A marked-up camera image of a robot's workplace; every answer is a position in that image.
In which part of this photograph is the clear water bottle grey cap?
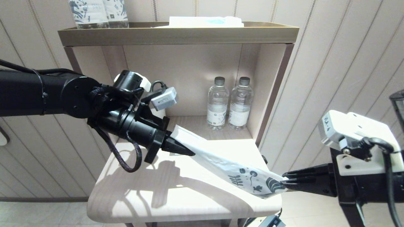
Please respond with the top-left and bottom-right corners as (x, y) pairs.
(207, 77), (229, 131)
(228, 77), (254, 131)

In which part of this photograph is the white floral zip pouch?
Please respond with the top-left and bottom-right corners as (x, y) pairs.
(172, 125), (289, 199)

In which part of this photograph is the silver power adapter box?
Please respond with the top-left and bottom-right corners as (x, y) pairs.
(259, 215), (286, 227)

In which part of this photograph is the beige wooden shelf cabinet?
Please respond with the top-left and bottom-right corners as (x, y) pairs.
(58, 21), (300, 227)

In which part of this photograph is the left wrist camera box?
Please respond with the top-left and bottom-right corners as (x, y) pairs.
(151, 87), (179, 111)

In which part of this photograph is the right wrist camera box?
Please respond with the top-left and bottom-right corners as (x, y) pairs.
(319, 110), (404, 176)

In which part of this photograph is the white wall fixture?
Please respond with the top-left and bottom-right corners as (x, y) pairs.
(0, 126), (10, 146)

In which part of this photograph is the white packet with blue stripe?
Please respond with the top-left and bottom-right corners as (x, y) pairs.
(155, 17), (245, 29)

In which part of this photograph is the water bottle blue floral label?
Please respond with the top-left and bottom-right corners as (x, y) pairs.
(69, 0), (109, 29)
(104, 0), (129, 29)

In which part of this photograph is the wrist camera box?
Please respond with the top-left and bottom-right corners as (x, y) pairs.
(319, 110), (404, 176)
(151, 87), (179, 111)

